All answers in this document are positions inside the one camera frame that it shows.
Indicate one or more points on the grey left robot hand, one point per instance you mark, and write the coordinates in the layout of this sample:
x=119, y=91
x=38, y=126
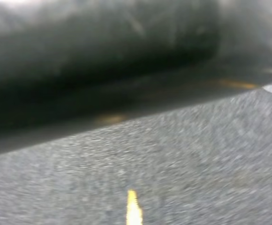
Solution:
x=103, y=46

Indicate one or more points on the stainless steel workbench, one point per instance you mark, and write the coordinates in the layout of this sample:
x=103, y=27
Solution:
x=149, y=90

